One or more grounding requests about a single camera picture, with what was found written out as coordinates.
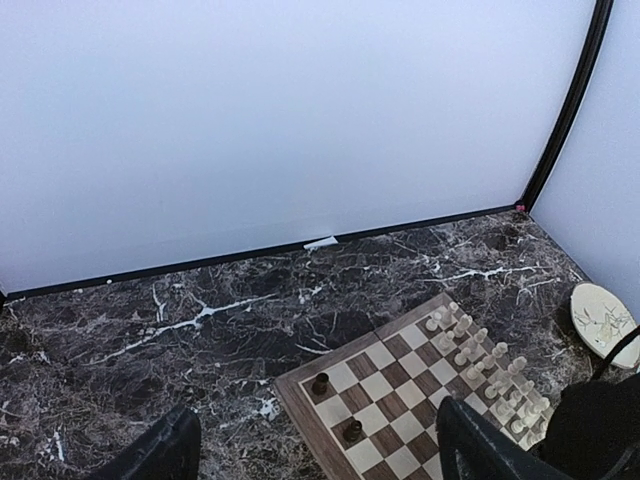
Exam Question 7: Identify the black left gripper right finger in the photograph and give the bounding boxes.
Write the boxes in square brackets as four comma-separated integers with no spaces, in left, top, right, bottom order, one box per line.
[436,396,568,480]

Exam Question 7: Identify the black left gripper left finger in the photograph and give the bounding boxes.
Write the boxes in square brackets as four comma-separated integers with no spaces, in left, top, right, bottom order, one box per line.
[87,405,201,480]

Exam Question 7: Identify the wooden folding chess board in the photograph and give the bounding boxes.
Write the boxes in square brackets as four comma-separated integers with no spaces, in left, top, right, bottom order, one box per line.
[273,292,556,480]

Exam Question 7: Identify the dark wooden chess knight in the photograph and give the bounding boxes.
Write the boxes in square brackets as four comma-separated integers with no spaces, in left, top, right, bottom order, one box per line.
[342,420,363,443]

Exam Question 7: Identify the dark wooden chess rook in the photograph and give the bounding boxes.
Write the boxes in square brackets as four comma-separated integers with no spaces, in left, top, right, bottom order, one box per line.
[311,372,329,396]

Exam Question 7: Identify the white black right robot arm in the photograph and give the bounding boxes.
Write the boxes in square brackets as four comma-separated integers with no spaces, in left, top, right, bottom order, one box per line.
[539,329,639,479]

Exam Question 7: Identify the white chess pieces row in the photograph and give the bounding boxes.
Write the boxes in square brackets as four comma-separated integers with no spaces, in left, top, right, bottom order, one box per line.
[416,302,553,450]

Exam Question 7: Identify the cream floral ceramic plate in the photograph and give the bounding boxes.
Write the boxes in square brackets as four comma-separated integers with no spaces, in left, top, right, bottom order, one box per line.
[570,282,639,359]

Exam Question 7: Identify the black right frame post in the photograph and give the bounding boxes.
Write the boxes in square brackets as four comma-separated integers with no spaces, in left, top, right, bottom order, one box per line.
[515,0,614,212]

